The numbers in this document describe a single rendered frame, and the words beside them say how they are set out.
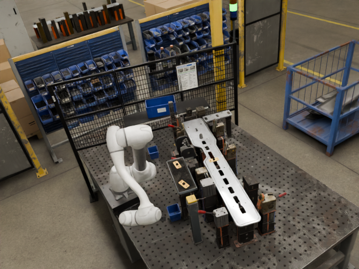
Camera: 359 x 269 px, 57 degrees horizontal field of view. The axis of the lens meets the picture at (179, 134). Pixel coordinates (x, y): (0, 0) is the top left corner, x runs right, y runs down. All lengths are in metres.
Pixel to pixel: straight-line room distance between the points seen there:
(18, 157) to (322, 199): 3.59
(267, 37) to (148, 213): 4.38
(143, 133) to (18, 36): 7.08
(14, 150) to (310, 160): 3.70
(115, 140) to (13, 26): 7.00
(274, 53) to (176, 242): 4.35
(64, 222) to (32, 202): 0.63
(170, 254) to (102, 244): 1.26
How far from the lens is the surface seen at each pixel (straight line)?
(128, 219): 2.30
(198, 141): 3.05
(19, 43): 9.17
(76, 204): 4.26
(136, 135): 2.31
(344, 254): 3.28
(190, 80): 3.53
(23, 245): 4.14
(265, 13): 5.81
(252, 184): 2.58
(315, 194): 3.02
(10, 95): 5.52
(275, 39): 6.16
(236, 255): 2.58
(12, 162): 4.77
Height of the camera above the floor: 2.86
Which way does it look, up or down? 36 degrees down
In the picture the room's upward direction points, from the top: 9 degrees counter-clockwise
